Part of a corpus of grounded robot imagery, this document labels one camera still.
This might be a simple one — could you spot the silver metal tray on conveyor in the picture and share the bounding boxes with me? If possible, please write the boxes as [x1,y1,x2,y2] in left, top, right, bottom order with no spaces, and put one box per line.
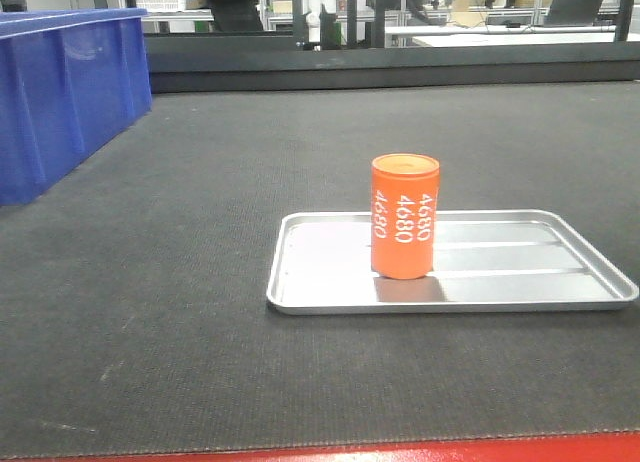
[266,209,639,315]

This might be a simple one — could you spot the red conveyor side frame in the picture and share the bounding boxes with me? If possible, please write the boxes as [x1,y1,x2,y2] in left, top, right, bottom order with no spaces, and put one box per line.
[23,431,639,461]

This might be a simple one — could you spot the black conveyor belt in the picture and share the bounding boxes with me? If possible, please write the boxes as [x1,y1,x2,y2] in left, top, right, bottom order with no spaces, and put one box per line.
[1,82,639,458]

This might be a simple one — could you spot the large blue conveyor bin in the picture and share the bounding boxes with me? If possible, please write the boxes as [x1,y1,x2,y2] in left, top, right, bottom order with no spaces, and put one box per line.
[1,8,152,205]

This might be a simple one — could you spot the white background desk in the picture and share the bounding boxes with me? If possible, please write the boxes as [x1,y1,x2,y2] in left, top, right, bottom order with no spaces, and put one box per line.
[384,25,616,48]

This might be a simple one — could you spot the orange cylindrical capacitor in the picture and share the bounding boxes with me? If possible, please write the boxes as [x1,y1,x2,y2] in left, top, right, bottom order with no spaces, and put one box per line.
[371,153,440,280]

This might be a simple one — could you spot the open laptop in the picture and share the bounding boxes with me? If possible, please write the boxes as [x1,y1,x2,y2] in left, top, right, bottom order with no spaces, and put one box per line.
[542,0,603,27]

